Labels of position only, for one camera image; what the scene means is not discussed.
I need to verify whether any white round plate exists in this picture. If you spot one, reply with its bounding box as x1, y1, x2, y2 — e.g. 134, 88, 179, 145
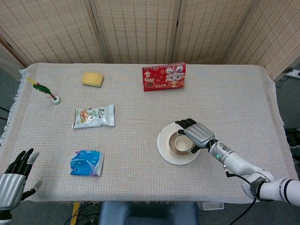
157, 123, 201, 165

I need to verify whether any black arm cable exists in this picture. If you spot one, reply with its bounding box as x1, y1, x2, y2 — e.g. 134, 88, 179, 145
225, 171, 257, 225

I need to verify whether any feather shuttlecock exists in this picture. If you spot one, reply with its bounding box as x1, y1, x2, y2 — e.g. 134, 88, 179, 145
25, 76, 62, 105

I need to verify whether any blue snack bag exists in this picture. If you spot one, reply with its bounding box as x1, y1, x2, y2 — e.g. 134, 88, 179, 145
70, 150, 105, 177

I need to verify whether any red desk calendar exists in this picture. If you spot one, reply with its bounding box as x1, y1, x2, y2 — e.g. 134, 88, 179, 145
142, 61, 188, 92

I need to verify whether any yellow strip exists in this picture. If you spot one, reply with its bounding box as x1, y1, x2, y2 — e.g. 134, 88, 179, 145
71, 202, 80, 225

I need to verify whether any beige bowl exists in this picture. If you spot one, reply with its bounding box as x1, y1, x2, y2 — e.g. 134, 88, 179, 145
168, 131, 195, 157

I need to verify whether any woven pale tablecloth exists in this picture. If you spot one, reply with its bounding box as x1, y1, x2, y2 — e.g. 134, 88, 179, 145
0, 62, 300, 204

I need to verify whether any blue chair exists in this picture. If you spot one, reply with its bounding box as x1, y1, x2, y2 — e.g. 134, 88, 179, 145
98, 201, 199, 225

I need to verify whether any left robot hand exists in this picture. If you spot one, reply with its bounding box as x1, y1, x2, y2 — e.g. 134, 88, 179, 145
0, 148, 43, 210

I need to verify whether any clear plastic box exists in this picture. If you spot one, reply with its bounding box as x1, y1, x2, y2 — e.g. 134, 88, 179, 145
198, 201, 225, 210

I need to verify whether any bamboo folding screen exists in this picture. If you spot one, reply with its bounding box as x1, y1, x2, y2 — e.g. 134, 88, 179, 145
0, 0, 300, 83

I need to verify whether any silver snack bag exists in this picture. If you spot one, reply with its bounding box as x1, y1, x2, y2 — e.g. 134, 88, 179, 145
72, 103, 116, 130

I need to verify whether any yellow sponge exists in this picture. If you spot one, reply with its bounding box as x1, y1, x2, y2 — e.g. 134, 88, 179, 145
81, 72, 105, 88

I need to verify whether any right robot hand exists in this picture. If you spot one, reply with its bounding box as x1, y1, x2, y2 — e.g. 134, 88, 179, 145
174, 118, 216, 154

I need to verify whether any black equipment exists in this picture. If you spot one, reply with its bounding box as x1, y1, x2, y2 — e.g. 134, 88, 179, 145
284, 127, 300, 147

